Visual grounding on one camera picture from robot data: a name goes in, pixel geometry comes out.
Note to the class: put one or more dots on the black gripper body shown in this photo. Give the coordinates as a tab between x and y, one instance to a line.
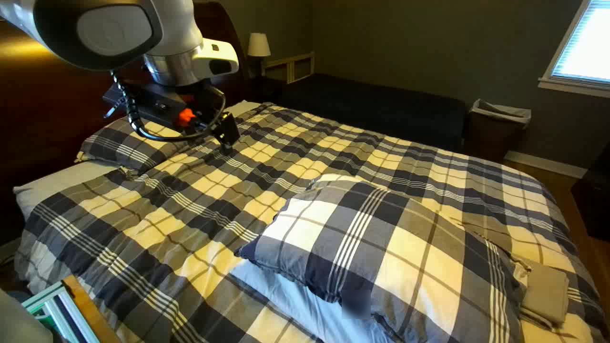
162	102

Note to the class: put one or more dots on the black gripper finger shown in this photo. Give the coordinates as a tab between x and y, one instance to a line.
232	132
221	132

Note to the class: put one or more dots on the white grey Franka robot arm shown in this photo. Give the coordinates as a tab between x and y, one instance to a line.
171	25

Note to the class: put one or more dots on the flat plaid pillow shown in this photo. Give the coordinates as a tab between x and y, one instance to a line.
124	149

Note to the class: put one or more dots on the large plaid pillow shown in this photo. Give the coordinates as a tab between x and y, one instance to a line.
381	254

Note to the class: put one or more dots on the grey rounded object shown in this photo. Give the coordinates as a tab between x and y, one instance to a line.
15	324

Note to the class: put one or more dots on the plaid duvet cover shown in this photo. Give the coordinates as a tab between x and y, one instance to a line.
190	203

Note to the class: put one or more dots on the light wooden shelf unit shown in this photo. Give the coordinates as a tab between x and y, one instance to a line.
288	67

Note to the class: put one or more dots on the table lamp with white shade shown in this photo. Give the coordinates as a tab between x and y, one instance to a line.
257	44

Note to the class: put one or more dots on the white bed sheet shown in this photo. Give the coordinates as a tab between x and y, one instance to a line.
53	182

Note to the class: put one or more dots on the dark blue daybed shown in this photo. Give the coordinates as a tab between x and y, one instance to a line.
381	107

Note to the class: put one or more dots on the dark laundry bin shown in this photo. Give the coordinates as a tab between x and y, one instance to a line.
491	140

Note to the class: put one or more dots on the grey cloth over bin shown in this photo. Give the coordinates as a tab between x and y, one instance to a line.
501	111

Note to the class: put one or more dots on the beige folded cloth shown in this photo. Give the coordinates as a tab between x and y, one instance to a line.
545	296

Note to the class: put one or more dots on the wooden frame with teal panel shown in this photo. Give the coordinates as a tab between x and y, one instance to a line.
68	311

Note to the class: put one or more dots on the window with white frame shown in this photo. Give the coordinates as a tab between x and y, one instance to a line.
583	44

